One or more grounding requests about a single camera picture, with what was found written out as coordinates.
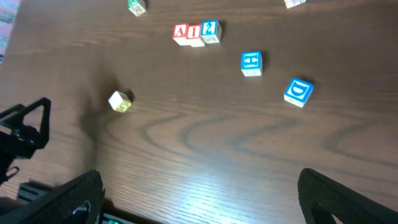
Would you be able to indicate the green letter block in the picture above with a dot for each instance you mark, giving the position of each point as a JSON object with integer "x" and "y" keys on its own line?
{"x": 137, "y": 7}

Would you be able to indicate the red letter I block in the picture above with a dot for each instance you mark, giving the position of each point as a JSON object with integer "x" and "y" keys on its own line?
{"x": 194, "y": 36}

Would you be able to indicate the cream wooden block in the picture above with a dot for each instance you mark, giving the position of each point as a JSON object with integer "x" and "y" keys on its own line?
{"x": 292, "y": 3}

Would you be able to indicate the cream block with K drawing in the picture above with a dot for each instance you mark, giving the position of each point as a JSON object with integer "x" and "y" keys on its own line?
{"x": 119, "y": 102}

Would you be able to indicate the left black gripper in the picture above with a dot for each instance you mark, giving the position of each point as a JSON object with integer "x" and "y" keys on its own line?
{"x": 23, "y": 140}

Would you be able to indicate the blue number 2 block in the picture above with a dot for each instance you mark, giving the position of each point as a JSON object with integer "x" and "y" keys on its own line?
{"x": 211, "y": 31}

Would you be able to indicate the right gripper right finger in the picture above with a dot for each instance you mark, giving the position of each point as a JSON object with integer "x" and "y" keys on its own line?
{"x": 324, "y": 200}

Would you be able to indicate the blue letter H block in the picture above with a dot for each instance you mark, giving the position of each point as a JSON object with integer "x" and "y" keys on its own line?
{"x": 251, "y": 64}

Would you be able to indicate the blue letter D block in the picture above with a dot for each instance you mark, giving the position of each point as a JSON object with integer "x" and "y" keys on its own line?
{"x": 298, "y": 92}

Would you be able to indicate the red letter A block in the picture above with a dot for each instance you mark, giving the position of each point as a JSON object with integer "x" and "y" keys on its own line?
{"x": 180, "y": 34}

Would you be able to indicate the black mounting rail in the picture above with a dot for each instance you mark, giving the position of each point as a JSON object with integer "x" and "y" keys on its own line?
{"x": 31, "y": 191}

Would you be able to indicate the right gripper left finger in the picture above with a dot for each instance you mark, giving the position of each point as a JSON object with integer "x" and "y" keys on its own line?
{"x": 78, "y": 201}

